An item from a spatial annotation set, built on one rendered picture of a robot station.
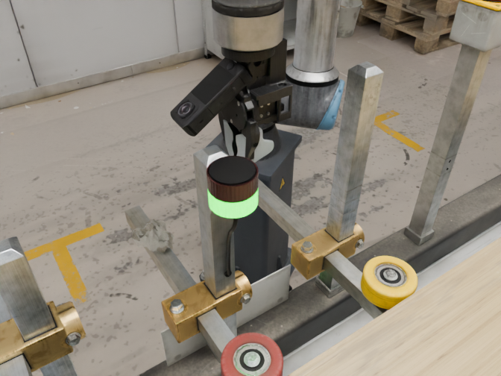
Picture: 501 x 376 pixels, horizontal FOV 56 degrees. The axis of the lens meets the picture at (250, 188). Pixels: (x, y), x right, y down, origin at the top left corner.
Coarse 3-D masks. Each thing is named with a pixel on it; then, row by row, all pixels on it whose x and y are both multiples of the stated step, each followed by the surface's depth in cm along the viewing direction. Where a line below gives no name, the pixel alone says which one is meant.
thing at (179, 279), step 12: (132, 216) 87; (144, 216) 87; (132, 228) 88; (156, 252) 80; (168, 252) 80; (156, 264) 81; (168, 264) 78; (180, 264) 78; (168, 276) 76; (180, 276) 76; (180, 288) 74; (216, 312) 70; (204, 324) 69; (216, 324) 69; (204, 336) 70; (216, 336) 67; (228, 336) 67; (216, 348) 66
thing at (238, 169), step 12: (216, 168) 54; (228, 168) 54; (240, 168) 54; (252, 168) 54; (216, 180) 52; (228, 180) 52; (240, 180) 52; (228, 240) 63; (228, 252) 65; (228, 264) 67; (228, 276) 69
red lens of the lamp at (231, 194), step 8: (208, 168) 54; (256, 168) 54; (208, 176) 53; (256, 176) 53; (208, 184) 54; (216, 184) 52; (224, 184) 52; (240, 184) 52; (248, 184) 52; (256, 184) 54; (216, 192) 53; (224, 192) 52; (232, 192) 52; (240, 192) 52; (248, 192) 53; (224, 200) 53; (232, 200) 53; (240, 200) 53
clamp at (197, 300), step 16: (240, 272) 75; (192, 288) 72; (208, 288) 72; (240, 288) 73; (192, 304) 70; (208, 304) 70; (224, 304) 72; (240, 304) 74; (176, 320) 68; (192, 320) 69; (176, 336) 70
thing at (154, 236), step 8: (152, 224) 83; (160, 224) 85; (136, 232) 82; (144, 232) 83; (152, 232) 81; (160, 232) 83; (168, 232) 82; (136, 240) 81; (144, 240) 81; (152, 240) 80; (160, 240) 80; (168, 240) 81; (152, 248) 80; (160, 248) 80
